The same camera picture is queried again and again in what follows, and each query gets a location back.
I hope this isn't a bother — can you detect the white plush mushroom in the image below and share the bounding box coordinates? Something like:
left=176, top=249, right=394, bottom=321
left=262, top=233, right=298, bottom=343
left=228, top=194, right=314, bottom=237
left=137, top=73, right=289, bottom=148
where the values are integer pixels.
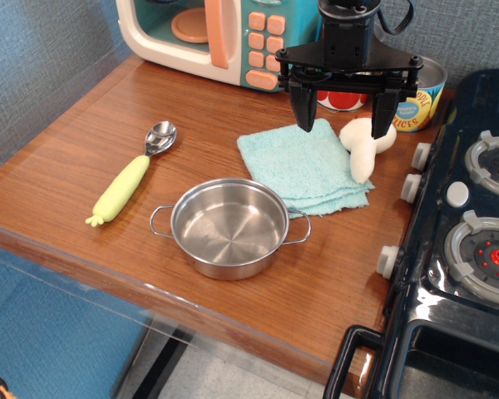
left=338, top=113, right=397, bottom=184

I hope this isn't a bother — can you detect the dark blue toy stove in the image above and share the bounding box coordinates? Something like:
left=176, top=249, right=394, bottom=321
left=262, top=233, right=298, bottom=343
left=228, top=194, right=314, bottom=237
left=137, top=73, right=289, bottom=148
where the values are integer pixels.
left=324, top=69, right=499, bottom=398

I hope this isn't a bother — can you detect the toy microwave oven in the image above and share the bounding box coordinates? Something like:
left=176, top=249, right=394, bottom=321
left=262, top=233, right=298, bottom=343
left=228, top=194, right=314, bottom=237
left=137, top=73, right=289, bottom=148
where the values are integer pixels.
left=116, top=0, right=321, bottom=92

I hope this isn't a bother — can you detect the stainless steel pot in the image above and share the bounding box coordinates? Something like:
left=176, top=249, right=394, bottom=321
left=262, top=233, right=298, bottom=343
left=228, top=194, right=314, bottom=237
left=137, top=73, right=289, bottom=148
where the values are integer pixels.
left=149, top=178, right=312, bottom=281

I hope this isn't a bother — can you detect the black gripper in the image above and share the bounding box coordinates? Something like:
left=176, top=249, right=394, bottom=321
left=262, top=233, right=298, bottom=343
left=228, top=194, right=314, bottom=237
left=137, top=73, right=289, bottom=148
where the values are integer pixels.
left=275, top=11, right=423, bottom=140

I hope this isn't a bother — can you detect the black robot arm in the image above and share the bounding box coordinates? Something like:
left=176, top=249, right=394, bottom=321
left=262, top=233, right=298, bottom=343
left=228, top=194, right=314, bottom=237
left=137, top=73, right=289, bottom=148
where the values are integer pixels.
left=275, top=1, right=424, bottom=139

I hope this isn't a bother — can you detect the black cable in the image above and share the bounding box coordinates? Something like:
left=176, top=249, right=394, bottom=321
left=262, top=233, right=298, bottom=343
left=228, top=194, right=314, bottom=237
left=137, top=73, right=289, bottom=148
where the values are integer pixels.
left=373, top=0, right=415, bottom=45

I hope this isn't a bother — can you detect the light blue folded cloth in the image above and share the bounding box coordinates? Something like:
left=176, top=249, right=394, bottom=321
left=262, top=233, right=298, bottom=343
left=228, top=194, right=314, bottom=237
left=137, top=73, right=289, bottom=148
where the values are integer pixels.
left=237, top=119, right=374, bottom=216

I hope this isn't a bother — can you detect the spoon with green handle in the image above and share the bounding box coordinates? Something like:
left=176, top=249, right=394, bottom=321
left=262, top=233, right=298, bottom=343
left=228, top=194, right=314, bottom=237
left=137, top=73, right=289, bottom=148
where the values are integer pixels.
left=85, top=121, right=177, bottom=227

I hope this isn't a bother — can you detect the red and white can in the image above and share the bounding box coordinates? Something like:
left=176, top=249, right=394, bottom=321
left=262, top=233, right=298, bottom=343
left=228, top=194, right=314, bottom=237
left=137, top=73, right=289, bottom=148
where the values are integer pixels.
left=317, top=91, right=368, bottom=111

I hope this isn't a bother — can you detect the pineapple slices can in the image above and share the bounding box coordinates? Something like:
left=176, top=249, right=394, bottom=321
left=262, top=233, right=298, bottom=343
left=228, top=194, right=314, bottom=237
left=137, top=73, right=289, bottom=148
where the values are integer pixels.
left=393, top=57, right=447, bottom=132

